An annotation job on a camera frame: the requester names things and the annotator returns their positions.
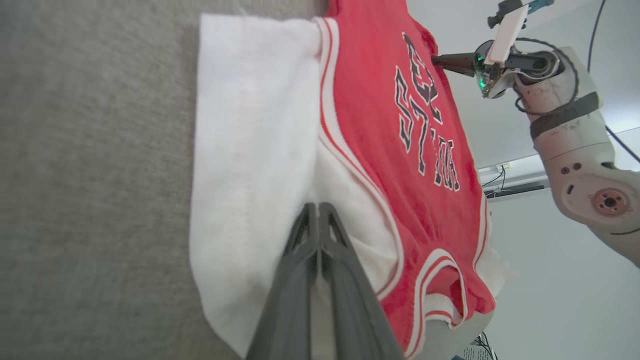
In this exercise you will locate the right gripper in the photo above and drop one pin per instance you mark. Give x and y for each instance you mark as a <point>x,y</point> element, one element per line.
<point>530,62</point>

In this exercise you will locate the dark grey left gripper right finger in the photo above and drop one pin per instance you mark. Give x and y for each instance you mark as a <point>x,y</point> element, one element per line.
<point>350,310</point>

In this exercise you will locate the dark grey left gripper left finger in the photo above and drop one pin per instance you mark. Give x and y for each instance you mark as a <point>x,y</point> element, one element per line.
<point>290,300</point>

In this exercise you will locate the red and white basketball jersey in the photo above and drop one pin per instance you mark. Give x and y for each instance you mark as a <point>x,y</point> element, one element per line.
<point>390,175</point>

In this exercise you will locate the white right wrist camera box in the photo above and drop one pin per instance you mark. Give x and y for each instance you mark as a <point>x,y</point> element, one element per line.
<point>507,35</point>

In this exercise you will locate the black right wrist camera connector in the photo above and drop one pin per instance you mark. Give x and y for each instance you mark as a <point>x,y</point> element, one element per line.
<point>505,7</point>

